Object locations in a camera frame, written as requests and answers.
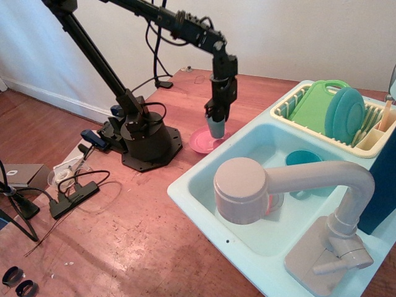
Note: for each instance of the black power plug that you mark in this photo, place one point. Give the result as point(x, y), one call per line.
point(28, 209)

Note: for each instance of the teal bowl in sink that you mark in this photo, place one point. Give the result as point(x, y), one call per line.
point(301, 157)

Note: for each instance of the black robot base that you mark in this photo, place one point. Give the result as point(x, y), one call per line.
point(144, 141)

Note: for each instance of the light blue toy sink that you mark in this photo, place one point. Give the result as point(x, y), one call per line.
point(268, 141)

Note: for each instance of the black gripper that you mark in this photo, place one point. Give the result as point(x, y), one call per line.
point(224, 87)

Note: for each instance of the pink plastic plate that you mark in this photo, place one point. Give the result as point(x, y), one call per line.
point(201, 140)

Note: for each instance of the cream dish rack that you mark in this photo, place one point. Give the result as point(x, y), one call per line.
point(368, 141)

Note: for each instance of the teal plastic cup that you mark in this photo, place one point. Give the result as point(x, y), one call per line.
point(216, 129)

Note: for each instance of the dark blue panel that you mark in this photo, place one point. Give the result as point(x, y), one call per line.
point(382, 203)

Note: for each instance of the green cutting board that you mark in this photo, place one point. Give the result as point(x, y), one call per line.
point(311, 110)

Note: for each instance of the clear plastic bag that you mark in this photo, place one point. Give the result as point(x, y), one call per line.
point(64, 174)

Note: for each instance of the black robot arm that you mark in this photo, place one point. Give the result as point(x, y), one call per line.
point(181, 25)

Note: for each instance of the grey cardboard box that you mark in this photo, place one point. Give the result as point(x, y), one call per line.
point(27, 175)

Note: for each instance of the blue clamp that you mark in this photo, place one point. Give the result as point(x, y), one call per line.
point(89, 136)

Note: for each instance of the teal plate in rack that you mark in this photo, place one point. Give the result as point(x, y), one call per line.
point(345, 115)

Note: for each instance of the grey toy faucet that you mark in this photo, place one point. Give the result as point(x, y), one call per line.
point(318, 234)

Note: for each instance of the orange utensil in rack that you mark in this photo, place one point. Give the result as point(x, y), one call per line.
point(385, 116)

